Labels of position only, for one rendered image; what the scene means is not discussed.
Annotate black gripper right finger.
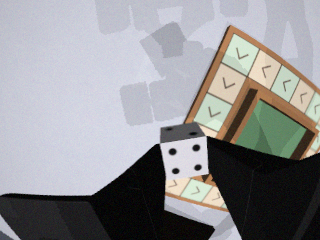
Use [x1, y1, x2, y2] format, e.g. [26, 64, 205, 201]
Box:
[207, 135, 320, 240]

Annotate square wooden game board track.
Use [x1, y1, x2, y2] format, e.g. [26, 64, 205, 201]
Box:
[165, 25, 320, 212]

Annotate wooden game board with arrow squares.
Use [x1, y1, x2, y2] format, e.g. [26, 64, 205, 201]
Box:
[165, 33, 320, 208]

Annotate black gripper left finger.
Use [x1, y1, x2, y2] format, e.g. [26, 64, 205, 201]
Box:
[0, 144, 165, 240]

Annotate white die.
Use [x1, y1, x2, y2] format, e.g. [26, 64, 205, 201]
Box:
[159, 123, 209, 181]

